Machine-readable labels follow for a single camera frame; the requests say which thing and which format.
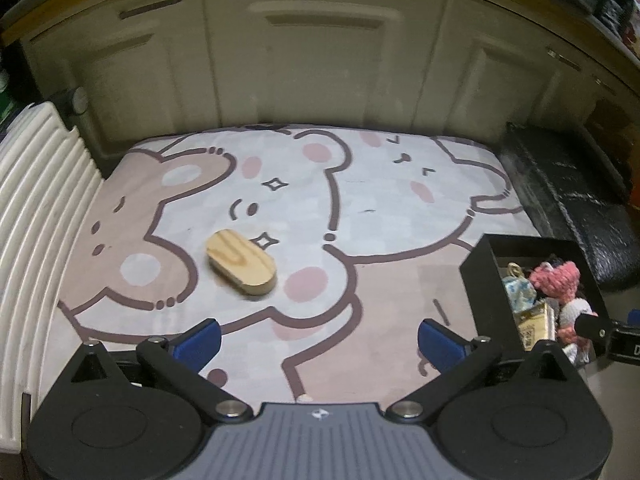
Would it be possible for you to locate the black wrapped block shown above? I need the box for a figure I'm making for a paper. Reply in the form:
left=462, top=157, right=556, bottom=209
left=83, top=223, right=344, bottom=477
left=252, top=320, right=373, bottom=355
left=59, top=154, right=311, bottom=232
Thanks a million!
left=500, top=121, right=640, bottom=291

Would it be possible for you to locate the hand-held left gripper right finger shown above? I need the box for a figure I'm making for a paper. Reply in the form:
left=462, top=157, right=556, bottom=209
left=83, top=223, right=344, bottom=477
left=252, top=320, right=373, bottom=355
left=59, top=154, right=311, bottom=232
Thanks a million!
left=385, top=317, right=583, bottom=418

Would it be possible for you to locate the cream cabinet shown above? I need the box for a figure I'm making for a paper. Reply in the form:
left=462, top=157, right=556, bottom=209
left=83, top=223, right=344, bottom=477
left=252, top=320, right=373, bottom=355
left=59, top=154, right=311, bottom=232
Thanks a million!
left=0, top=0, right=640, bottom=161

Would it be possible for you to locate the blue floral drawstring pouch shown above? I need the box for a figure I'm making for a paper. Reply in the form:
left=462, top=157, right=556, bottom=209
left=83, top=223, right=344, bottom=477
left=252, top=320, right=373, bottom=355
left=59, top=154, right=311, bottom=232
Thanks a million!
left=501, top=261, right=538, bottom=313

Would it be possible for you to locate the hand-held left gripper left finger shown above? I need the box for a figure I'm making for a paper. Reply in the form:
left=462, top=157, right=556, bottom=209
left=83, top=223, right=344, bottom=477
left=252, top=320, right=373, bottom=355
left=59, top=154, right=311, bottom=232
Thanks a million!
left=60, top=317, right=253, bottom=418

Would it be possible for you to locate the pink crochet doll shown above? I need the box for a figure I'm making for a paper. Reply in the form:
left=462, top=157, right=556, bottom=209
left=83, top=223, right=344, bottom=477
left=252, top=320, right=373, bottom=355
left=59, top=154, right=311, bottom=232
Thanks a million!
left=529, top=259, right=598, bottom=363

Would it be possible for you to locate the white ribbed panel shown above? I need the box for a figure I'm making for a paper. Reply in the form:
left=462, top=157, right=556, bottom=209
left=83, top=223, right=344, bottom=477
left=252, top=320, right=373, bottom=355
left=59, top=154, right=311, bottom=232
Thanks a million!
left=0, top=101, right=107, bottom=457

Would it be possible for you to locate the oval wooden block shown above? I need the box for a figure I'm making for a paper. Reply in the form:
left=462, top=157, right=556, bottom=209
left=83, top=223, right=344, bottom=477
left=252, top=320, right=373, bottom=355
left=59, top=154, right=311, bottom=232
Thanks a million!
left=205, top=229, right=277, bottom=301

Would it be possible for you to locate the black cardboard box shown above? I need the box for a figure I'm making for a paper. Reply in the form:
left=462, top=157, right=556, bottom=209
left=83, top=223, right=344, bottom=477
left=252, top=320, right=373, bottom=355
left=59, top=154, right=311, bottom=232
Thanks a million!
left=459, top=232, right=612, bottom=368

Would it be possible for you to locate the grey gold twisted cord bundle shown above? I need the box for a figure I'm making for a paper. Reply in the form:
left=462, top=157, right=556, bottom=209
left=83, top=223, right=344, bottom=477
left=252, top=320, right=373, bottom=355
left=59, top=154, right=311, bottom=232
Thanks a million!
left=515, top=302, right=558, bottom=353

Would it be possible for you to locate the cartoon bear printed blanket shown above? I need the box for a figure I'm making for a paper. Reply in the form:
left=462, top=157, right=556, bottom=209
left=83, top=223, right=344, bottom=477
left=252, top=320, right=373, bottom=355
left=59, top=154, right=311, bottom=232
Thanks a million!
left=57, top=122, right=543, bottom=406

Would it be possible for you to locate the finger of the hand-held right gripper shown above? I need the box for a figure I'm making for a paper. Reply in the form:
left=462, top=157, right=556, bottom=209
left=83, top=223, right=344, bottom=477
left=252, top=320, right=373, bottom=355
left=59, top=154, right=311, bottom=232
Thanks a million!
left=574, top=311, right=612, bottom=356

